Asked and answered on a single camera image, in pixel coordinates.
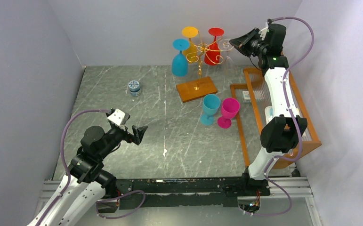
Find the wooden rack base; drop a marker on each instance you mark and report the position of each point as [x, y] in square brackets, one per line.
[196, 89]

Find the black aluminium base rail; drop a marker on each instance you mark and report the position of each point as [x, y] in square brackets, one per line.
[225, 191]

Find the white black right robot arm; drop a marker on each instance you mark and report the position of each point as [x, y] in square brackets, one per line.
[284, 131]

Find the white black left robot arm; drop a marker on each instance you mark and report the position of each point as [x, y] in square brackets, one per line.
[86, 183]

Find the clear wine glass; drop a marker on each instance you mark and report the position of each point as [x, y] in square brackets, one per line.
[227, 62]

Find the small white box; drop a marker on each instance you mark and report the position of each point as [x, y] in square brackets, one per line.
[246, 97]

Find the yellow wine glass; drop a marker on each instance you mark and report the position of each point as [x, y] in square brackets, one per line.
[190, 32]

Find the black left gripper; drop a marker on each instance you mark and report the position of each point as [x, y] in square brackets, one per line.
[138, 132]

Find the light blue wine glass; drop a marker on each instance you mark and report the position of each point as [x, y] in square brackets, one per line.
[210, 106]

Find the pink wine glass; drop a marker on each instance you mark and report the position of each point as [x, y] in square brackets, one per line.
[229, 109]

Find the dark blue wine glass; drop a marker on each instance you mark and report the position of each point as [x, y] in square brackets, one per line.
[179, 65]

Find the blue blister pack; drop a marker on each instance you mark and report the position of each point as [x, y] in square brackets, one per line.
[268, 114]

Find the blue cleaning gel jar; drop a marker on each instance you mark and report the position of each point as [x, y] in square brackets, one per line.
[134, 88]

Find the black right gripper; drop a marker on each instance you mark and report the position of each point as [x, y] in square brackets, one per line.
[251, 44]

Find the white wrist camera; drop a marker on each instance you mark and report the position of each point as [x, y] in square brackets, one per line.
[118, 117]
[263, 32]

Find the gold wire glass rack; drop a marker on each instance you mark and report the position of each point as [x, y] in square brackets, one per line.
[201, 52]

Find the red wine glass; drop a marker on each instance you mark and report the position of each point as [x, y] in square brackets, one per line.
[213, 53]

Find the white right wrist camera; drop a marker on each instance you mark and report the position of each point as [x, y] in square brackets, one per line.
[263, 32]

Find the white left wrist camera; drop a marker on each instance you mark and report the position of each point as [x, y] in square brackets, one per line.
[118, 117]

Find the wooden tiered shelf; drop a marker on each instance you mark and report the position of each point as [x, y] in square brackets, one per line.
[260, 99]

